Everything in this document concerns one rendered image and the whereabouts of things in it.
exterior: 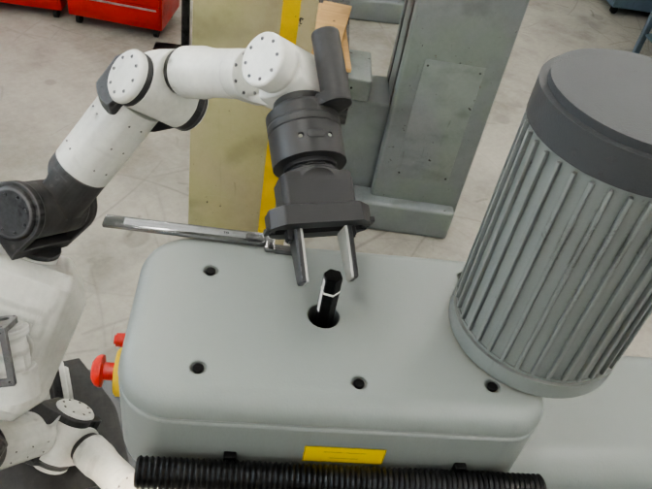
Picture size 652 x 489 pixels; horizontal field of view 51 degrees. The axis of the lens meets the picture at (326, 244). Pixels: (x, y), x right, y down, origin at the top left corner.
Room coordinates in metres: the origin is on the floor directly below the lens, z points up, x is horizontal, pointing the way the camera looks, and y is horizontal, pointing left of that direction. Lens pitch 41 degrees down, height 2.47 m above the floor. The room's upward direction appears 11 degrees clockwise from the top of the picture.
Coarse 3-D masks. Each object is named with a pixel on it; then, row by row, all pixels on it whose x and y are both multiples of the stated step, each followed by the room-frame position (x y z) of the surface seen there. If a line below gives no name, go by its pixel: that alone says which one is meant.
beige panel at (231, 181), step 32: (224, 0) 2.20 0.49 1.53; (256, 0) 2.22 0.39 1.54; (288, 0) 2.23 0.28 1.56; (192, 32) 2.18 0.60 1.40; (224, 32) 2.20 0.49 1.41; (256, 32) 2.22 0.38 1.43; (288, 32) 2.23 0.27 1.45; (224, 128) 2.20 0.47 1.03; (256, 128) 2.22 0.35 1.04; (192, 160) 2.18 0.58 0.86; (224, 160) 2.21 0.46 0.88; (256, 160) 2.23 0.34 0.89; (192, 192) 2.18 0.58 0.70; (224, 192) 2.21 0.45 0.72; (256, 192) 2.23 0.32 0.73; (224, 224) 2.21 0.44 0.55; (256, 224) 2.23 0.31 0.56
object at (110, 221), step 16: (112, 224) 0.61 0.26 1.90; (128, 224) 0.62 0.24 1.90; (144, 224) 0.63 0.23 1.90; (160, 224) 0.63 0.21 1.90; (176, 224) 0.64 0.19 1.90; (192, 224) 0.64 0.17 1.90; (224, 240) 0.63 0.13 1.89; (240, 240) 0.63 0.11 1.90; (256, 240) 0.64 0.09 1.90; (272, 240) 0.64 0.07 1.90
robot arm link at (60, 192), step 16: (48, 176) 0.79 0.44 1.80; (64, 176) 0.79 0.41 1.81; (48, 192) 0.78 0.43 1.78; (64, 192) 0.78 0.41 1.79; (80, 192) 0.79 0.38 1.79; (96, 192) 0.81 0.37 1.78; (48, 208) 0.75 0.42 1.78; (64, 208) 0.78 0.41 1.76; (80, 208) 0.79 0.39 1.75; (48, 224) 0.74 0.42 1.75; (64, 224) 0.77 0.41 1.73; (80, 224) 0.81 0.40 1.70
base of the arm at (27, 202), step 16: (0, 192) 0.75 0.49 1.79; (16, 192) 0.74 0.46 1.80; (32, 192) 0.75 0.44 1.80; (0, 208) 0.74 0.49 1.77; (16, 208) 0.73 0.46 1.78; (32, 208) 0.73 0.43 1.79; (96, 208) 0.84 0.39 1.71; (0, 224) 0.72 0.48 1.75; (16, 224) 0.72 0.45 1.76; (32, 224) 0.72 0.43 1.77; (0, 240) 0.72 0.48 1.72; (16, 240) 0.71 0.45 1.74; (32, 240) 0.72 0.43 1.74; (48, 240) 0.78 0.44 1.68; (64, 240) 0.80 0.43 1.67; (16, 256) 0.71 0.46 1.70
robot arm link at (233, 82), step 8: (224, 56) 0.79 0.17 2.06; (232, 56) 0.79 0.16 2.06; (240, 56) 0.79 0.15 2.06; (224, 64) 0.78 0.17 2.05; (232, 64) 0.78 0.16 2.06; (240, 64) 0.78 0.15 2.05; (224, 72) 0.78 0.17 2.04; (232, 72) 0.77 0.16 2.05; (240, 72) 0.78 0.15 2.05; (224, 80) 0.77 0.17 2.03; (232, 80) 0.77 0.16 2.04; (240, 80) 0.78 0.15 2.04; (224, 88) 0.77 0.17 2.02; (232, 88) 0.77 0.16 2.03; (240, 88) 0.77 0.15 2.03; (248, 88) 0.78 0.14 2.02; (256, 88) 0.79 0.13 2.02; (232, 96) 0.78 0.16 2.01; (240, 96) 0.77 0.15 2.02; (248, 96) 0.78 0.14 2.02; (256, 96) 0.78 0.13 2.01; (256, 104) 0.79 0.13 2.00; (264, 104) 0.78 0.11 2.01
